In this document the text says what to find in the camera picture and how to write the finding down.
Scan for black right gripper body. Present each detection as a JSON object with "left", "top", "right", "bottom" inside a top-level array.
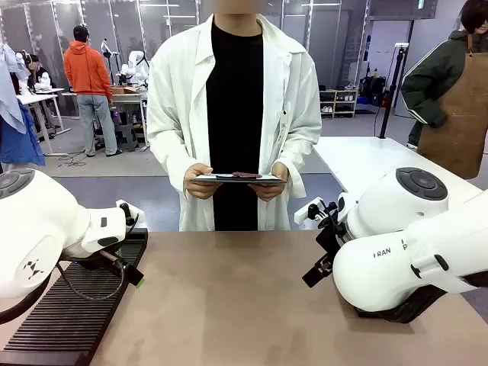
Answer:
[{"left": 315, "top": 223, "right": 346, "bottom": 268}]

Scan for black floor cables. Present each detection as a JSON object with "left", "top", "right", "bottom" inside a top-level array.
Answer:
[{"left": 56, "top": 150, "right": 89, "bottom": 169}]

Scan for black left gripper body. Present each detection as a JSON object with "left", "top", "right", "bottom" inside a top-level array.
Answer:
[{"left": 78, "top": 243, "right": 130, "bottom": 272}]

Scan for black slotted rack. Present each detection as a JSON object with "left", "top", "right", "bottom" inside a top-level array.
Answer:
[{"left": 0, "top": 227, "right": 149, "bottom": 366}]

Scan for person in blue shirt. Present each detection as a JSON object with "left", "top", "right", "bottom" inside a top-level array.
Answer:
[{"left": 0, "top": 41, "right": 47, "bottom": 168}]

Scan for brown cardboard box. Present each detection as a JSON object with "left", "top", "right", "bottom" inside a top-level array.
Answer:
[{"left": 110, "top": 85, "right": 143, "bottom": 96}]

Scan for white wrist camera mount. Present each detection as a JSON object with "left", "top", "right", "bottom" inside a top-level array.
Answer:
[
  {"left": 115, "top": 199, "right": 146, "bottom": 226},
  {"left": 294, "top": 197, "right": 325, "bottom": 223}
]

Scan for black step stool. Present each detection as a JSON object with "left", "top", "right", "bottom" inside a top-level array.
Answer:
[{"left": 113, "top": 122, "right": 138, "bottom": 150}]

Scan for white desk with metal legs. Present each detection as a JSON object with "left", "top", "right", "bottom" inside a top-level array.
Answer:
[{"left": 17, "top": 87, "right": 72, "bottom": 157}]

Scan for seated person with dark hair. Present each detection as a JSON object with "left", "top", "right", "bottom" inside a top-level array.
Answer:
[{"left": 25, "top": 54, "right": 53, "bottom": 93}]

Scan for person's left forearm white sleeve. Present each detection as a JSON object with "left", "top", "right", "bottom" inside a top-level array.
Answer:
[{"left": 281, "top": 114, "right": 323, "bottom": 199}]

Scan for thin dark hand-held tray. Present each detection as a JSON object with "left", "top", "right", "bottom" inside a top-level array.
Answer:
[{"left": 190, "top": 173, "right": 287, "bottom": 187}]

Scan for person in orange hoodie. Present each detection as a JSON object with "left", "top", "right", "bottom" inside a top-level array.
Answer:
[{"left": 63, "top": 24, "right": 123, "bottom": 158}]

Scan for person's left hand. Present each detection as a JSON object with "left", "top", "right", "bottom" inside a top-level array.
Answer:
[{"left": 247, "top": 162, "right": 290, "bottom": 202}]

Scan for black pole stand white top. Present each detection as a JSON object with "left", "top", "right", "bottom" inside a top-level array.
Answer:
[{"left": 378, "top": 43, "right": 409, "bottom": 140}]

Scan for black equipment cases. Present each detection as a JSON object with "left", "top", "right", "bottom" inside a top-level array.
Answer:
[{"left": 359, "top": 75, "right": 390, "bottom": 108}]

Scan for low wooden shoe shelf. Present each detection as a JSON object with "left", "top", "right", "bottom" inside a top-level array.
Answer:
[{"left": 319, "top": 88, "right": 359, "bottom": 119}]

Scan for black rectangular tray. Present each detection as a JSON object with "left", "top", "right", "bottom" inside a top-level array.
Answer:
[{"left": 353, "top": 284, "right": 448, "bottom": 325}]

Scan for person's right forearm white sleeve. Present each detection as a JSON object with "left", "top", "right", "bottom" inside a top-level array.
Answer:
[{"left": 146, "top": 114, "right": 203, "bottom": 191}]

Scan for long white workbench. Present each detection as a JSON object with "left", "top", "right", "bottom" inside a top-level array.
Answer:
[{"left": 60, "top": 90, "right": 150, "bottom": 152}]

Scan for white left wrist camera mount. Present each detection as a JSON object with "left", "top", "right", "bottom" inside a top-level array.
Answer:
[{"left": 115, "top": 199, "right": 146, "bottom": 226}]

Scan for person in brown apron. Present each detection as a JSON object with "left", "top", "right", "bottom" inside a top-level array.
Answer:
[{"left": 400, "top": 0, "right": 488, "bottom": 180}]

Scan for person in white lab coat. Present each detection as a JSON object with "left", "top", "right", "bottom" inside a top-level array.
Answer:
[{"left": 146, "top": 0, "right": 323, "bottom": 233}]

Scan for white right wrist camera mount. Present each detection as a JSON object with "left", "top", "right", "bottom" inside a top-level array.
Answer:
[{"left": 294, "top": 197, "right": 325, "bottom": 223}]

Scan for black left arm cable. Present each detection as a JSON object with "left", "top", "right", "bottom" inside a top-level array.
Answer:
[{"left": 56, "top": 261, "right": 127, "bottom": 303}]

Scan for person's right hand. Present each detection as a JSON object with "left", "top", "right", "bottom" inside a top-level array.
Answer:
[{"left": 184, "top": 163, "right": 223, "bottom": 200}]

